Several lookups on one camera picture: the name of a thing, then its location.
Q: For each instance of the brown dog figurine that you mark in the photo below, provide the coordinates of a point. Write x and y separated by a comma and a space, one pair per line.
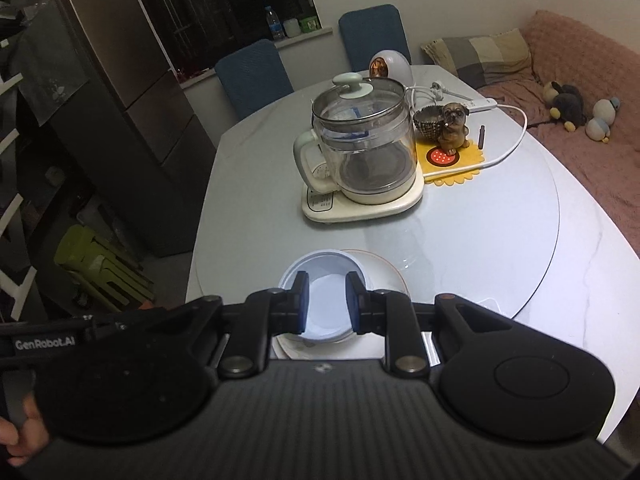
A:
452, 130

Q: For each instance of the blue dining chair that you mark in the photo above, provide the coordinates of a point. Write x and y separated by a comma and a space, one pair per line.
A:
250, 75
370, 30

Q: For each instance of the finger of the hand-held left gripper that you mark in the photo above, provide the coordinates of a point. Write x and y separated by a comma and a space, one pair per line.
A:
120, 321

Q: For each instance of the woven basket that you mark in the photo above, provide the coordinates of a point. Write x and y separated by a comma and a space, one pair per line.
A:
427, 122

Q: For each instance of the small brown stick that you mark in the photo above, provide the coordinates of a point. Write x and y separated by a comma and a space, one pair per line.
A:
482, 136

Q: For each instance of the clear water bottle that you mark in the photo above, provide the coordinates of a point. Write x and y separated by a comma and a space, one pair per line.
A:
273, 25

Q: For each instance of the large floral ceramic plate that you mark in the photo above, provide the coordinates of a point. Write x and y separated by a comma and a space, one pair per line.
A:
385, 272

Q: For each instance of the round white heater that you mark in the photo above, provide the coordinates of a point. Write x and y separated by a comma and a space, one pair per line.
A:
395, 67

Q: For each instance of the green box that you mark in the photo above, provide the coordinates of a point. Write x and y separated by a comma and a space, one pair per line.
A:
309, 24

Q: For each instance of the person's left hand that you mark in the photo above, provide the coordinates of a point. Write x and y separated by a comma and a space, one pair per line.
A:
17, 435

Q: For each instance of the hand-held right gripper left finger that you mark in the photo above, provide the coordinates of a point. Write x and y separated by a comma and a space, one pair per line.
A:
301, 305

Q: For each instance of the black shelving rack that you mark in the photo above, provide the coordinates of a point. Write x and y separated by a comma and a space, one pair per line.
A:
20, 160

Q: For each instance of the white blue penguin plush toy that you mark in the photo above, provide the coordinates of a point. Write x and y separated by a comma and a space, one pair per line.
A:
600, 122

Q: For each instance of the cream kettle base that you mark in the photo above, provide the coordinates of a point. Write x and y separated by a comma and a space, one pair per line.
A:
350, 210

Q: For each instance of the glass electric kettle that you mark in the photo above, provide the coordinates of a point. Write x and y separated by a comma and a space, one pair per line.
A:
365, 160

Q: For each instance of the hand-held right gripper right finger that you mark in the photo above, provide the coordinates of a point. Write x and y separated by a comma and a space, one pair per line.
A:
352, 305

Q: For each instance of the grey refrigerator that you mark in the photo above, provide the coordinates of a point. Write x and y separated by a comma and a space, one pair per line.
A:
125, 85

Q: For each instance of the white cup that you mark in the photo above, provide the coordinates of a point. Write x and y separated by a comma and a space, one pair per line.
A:
325, 290

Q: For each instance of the stack of green stools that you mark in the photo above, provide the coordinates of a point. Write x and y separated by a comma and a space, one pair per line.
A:
95, 265

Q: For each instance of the pink covered sofa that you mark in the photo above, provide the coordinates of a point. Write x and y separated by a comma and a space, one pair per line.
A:
600, 170

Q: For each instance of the dark window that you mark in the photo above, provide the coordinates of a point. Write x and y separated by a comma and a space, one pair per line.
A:
215, 5

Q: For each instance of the white jar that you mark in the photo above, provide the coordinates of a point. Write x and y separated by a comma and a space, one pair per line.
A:
291, 27

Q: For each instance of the round glass turntable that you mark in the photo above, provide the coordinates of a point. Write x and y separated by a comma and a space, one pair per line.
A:
475, 240

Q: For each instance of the yellow flower-shaped mat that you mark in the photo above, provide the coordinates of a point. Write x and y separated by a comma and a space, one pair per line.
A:
460, 167

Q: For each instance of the dark penguin plush toy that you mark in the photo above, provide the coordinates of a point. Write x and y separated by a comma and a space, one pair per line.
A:
567, 102

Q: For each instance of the plaid pillow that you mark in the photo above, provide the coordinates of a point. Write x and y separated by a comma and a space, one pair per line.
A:
480, 55

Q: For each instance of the white power strip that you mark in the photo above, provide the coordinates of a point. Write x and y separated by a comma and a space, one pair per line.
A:
482, 105

